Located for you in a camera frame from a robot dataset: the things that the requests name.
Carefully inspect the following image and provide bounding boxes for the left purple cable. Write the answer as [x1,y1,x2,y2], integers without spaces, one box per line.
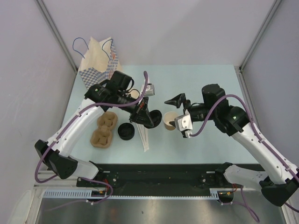
[34,71,149,212]

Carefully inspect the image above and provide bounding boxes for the wrapped straw left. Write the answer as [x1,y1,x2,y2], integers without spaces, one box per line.
[137,124,146,152]

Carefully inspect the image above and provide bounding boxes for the stack of paper cups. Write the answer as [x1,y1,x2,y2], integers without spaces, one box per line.
[129,88,140,99]

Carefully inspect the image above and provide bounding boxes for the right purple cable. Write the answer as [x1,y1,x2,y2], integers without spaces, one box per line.
[190,94,299,222]

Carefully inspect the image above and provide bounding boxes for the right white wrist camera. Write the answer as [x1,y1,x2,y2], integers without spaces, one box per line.
[174,114,193,137]

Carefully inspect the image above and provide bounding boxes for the checkered paper takeout bag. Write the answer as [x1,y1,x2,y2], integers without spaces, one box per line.
[78,37,122,89]

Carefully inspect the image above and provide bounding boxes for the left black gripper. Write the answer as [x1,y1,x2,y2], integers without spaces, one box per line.
[115,91,154,127]

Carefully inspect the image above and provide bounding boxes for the stack of black lids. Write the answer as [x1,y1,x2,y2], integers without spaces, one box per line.
[117,123,135,140]

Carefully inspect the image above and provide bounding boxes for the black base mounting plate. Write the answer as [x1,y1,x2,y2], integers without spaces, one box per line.
[76,164,239,196]

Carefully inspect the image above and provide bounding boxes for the wrapped straw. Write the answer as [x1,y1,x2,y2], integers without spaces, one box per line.
[142,126,149,151]
[144,128,149,151]
[137,124,146,152]

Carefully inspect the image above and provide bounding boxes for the purple cable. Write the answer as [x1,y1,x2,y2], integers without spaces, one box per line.
[190,94,299,222]
[34,71,149,212]

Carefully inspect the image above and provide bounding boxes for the wrapped straw right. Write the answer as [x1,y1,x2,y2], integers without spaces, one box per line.
[144,128,149,151]

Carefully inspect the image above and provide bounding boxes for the wrapped straw middle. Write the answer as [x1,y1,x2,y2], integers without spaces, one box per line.
[142,126,149,151]

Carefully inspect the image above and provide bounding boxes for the black cup lid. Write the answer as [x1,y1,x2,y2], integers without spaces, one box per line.
[150,110,162,128]

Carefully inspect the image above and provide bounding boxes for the white cable duct rail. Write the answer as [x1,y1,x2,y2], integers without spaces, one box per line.
[43,189,234,202]

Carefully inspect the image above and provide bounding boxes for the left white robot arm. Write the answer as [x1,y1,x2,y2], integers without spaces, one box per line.
[35,71,154,187]

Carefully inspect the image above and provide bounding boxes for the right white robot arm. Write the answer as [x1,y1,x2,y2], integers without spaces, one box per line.
[165,84,299,207]

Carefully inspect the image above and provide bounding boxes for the brown cardboard cup carrier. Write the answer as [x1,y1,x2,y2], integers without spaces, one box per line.
[90,112,118,148]

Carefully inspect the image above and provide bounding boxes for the brown paper coffee cup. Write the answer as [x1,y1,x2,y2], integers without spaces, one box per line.
[163,112,178,131]

